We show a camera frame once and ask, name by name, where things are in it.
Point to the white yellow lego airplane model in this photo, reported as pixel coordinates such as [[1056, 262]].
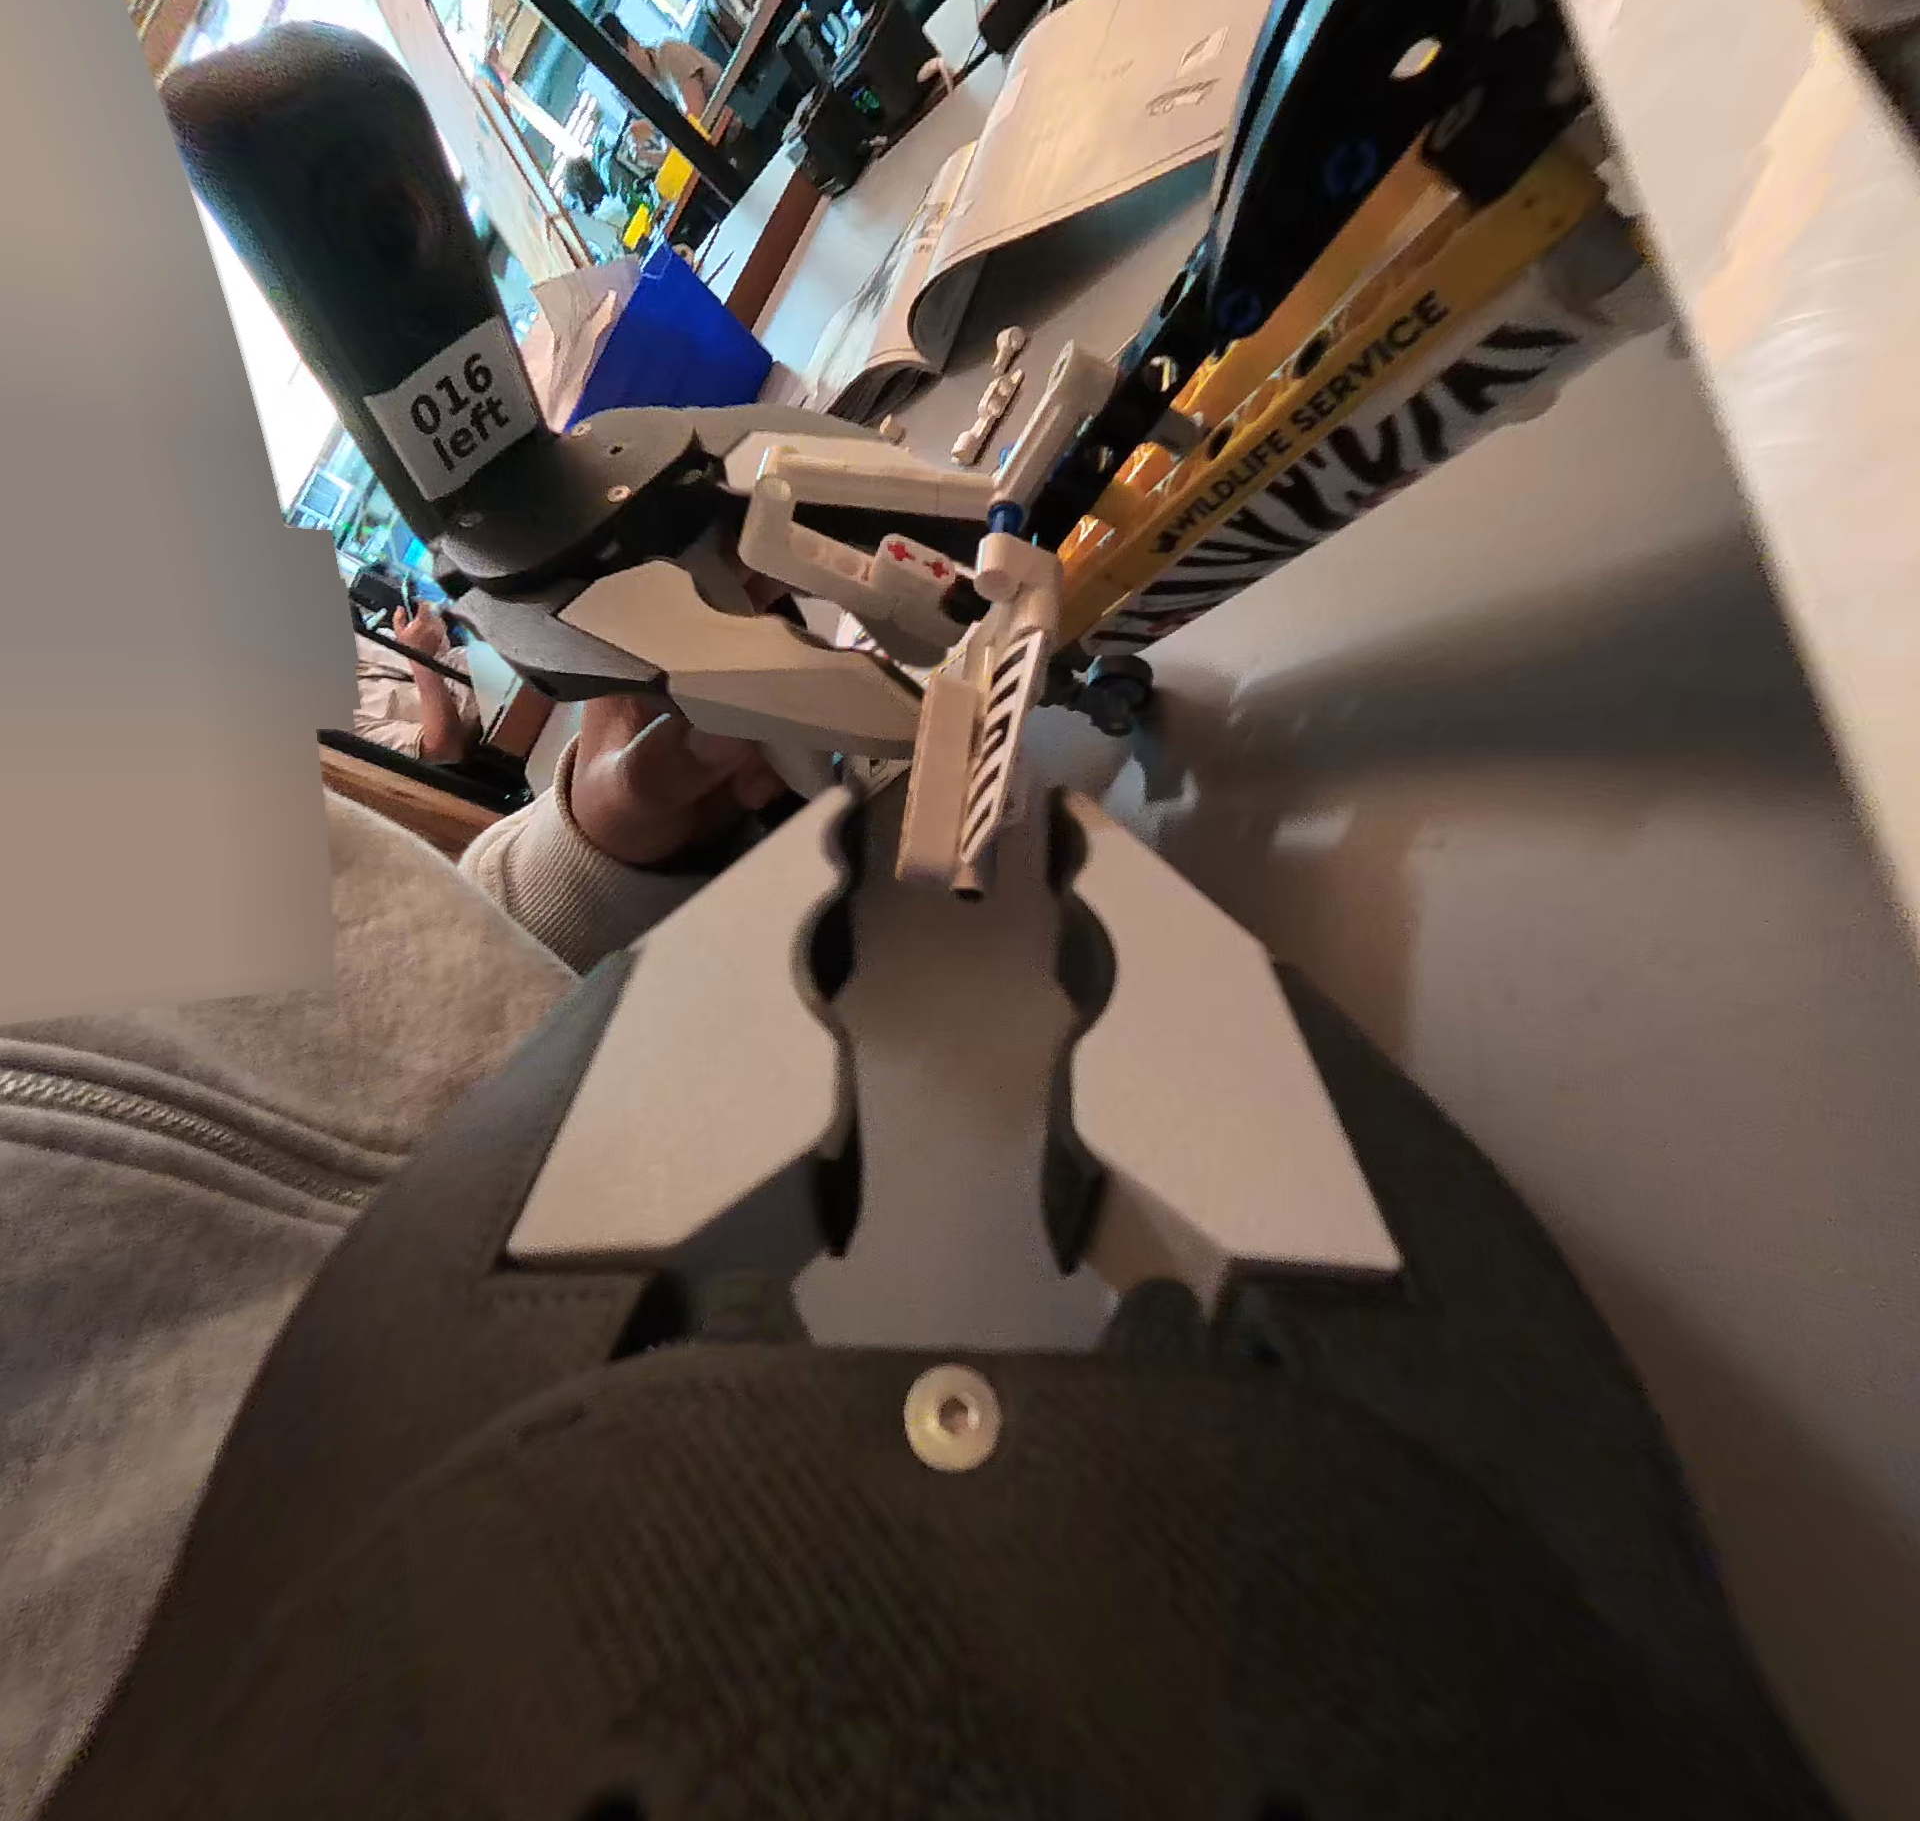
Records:
[[1304, 397]]

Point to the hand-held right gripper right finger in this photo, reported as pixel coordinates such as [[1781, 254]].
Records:
[[1212, 1101]]

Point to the long white lego piece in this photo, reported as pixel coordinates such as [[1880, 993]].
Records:
[[987, 413]]

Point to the black metal frame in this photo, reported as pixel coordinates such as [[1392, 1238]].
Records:
[[599, 51]]

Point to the small white lego piece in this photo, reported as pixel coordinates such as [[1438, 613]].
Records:
[[1012, 346]]

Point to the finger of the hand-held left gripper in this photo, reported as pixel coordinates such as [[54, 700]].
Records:
[[783, 426], [783, 690]]

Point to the person's left forearm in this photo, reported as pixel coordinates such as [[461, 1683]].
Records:
[[542, 879]]

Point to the black charger box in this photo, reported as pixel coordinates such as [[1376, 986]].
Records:
[[852, 133], [861, 43]]

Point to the blue plastic bin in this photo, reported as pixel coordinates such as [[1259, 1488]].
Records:
[[674, 338]]

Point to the open instruction booklet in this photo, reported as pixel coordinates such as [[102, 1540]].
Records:
[[1076, 125]]

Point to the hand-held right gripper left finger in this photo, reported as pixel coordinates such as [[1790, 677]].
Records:
[[674, 1082]]

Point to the person's left hand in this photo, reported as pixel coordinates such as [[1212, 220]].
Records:
[[648, 785]]

